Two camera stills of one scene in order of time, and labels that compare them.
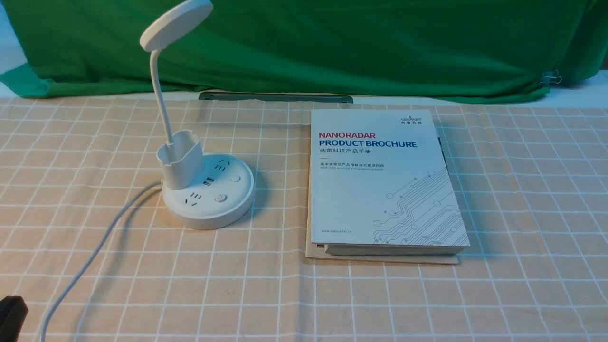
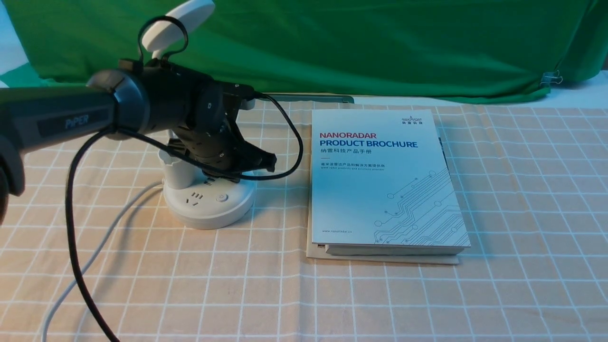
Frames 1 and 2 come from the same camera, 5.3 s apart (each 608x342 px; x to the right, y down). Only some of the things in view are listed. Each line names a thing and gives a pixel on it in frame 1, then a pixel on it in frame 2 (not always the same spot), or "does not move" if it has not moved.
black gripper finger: [13, 313] -> [212, 145]
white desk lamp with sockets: [202, 191] does not move
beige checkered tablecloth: [531, 182] does not move
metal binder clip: [547, 77] does not move
